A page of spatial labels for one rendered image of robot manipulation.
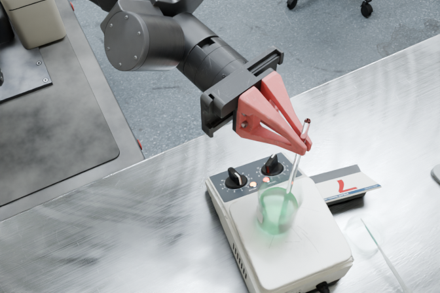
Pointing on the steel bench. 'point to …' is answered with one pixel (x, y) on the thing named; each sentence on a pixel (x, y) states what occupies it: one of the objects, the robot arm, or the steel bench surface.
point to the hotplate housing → (339, 271)
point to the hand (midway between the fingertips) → (301, 144)
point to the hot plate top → (291, 241)
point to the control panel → (253, 172)
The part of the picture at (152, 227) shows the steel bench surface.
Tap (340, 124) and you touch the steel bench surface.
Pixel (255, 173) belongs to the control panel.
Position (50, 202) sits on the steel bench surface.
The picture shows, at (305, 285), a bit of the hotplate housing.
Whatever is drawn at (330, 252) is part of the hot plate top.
